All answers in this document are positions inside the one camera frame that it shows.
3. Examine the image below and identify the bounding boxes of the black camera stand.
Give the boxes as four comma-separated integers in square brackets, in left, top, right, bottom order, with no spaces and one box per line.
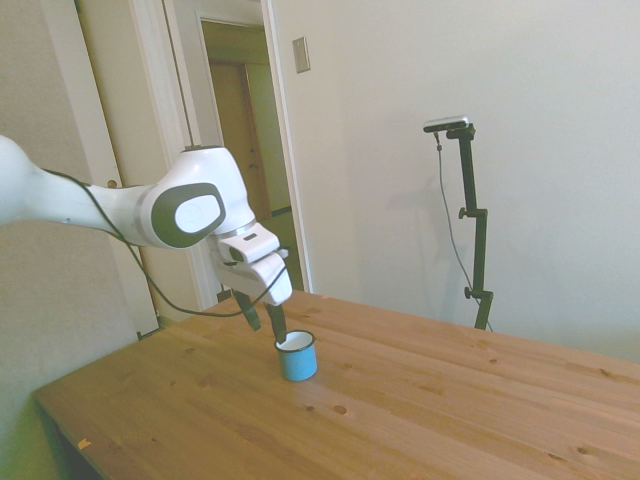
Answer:
[445,124,496,331]
[433,130,494,333]

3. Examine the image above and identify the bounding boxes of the white hallway door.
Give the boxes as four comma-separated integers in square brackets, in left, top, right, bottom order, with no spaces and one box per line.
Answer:
[192,14,236,304]

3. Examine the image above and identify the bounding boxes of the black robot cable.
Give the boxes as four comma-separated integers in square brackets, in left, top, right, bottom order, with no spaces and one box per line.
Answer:
[44,168,293,319]

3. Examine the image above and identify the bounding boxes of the brown wooden door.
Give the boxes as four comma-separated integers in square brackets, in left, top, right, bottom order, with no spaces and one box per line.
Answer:
[208,59,274,221]

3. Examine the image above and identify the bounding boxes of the blue enamel mug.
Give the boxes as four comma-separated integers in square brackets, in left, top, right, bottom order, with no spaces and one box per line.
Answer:
[274,329,320,383]

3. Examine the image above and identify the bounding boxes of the silver black exterior camera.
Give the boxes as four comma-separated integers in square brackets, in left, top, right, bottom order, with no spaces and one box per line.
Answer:
[423,114,472,134]

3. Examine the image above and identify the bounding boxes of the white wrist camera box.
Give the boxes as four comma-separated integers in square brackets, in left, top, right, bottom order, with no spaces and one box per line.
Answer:
[218,227,282,266]

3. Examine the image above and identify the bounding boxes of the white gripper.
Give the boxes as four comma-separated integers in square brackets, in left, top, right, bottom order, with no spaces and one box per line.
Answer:
[214,240,294,344]

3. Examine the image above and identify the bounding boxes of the beige wall switch plate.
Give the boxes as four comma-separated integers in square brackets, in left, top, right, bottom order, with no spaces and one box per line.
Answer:
[291,36,312,75]

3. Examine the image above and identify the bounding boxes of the white open door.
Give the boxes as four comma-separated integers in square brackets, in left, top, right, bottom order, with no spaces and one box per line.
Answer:
[74,0,199,342]

